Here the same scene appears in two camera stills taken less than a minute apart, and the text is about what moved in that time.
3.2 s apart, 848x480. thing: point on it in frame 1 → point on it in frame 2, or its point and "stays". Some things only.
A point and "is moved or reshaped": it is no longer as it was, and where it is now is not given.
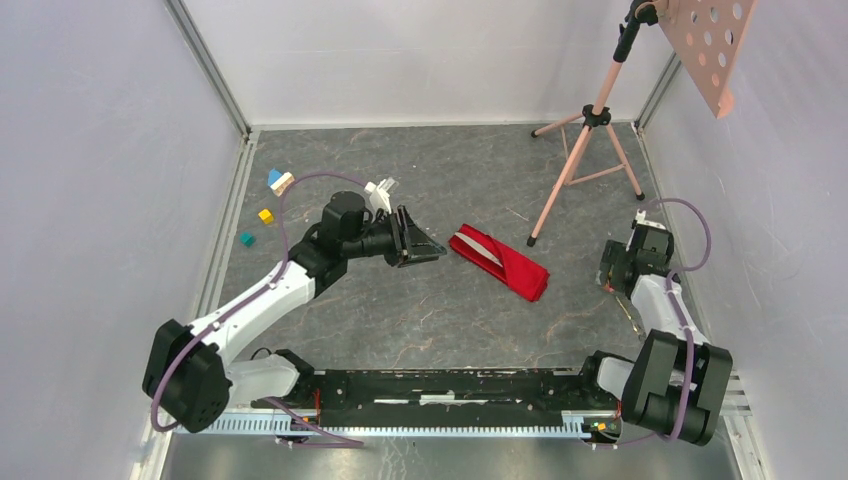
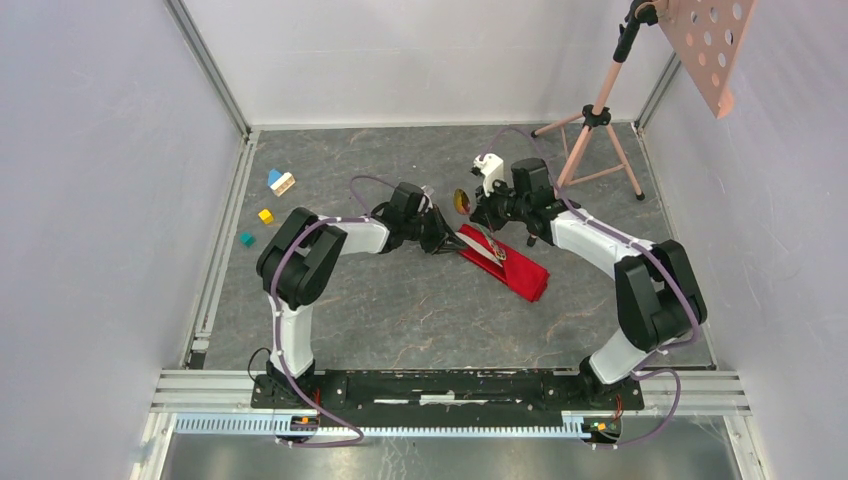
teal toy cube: x=247 y=239 stays
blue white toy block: x=278 y=182 stays
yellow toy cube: x=266 y=216 stays
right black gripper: x=614 y=253 → x=483 y=212
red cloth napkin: x=518 y=271 stays
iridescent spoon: x=635 y=329 is moved or reshaped
